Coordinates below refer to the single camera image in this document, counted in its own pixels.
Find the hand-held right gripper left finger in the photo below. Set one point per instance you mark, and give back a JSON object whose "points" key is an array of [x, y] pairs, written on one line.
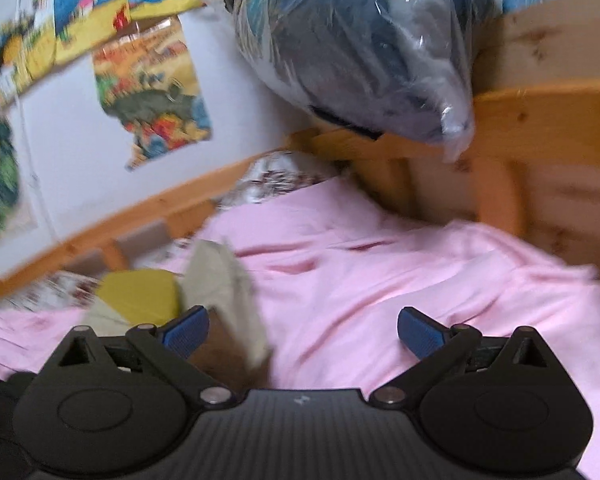
{"points": [[187, 334]]}

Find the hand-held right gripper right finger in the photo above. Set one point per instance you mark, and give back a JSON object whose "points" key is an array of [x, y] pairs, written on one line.
{"points": [[419, 336]]}

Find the beige olive brown hooded jacket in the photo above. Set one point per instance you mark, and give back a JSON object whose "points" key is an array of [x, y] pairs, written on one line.
{"points": [[215, 270]]}

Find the clear plastic bag of clothes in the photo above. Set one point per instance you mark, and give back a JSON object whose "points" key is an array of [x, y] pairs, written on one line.
{"points": [[360, 45]]}

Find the pink blanket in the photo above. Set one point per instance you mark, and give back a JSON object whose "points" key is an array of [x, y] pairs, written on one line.
{"points": [[380, 270]]}

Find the torn colourful flower wall poster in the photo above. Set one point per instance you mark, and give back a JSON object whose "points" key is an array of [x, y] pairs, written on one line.
{"points": [[152, 100]]}

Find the wooden bed frame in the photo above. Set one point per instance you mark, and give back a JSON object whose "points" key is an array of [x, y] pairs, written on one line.
{"points": [[530, 125]]}

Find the yellow dark cartoon wall poster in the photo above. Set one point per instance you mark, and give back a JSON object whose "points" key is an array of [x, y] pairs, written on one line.
{"points": [[22, 55]]}

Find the yellow blue cartoon wall poster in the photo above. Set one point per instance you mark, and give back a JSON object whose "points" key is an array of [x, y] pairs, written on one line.
{"points": [[115, 10]]}

